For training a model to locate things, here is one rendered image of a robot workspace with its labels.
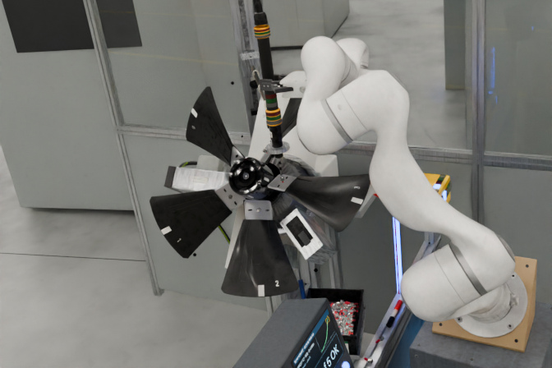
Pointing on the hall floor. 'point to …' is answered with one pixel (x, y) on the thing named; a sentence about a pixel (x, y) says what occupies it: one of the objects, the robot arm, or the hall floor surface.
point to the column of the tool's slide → (241, 26)
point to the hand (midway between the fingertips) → (269, 82)
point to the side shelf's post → (335, 259)
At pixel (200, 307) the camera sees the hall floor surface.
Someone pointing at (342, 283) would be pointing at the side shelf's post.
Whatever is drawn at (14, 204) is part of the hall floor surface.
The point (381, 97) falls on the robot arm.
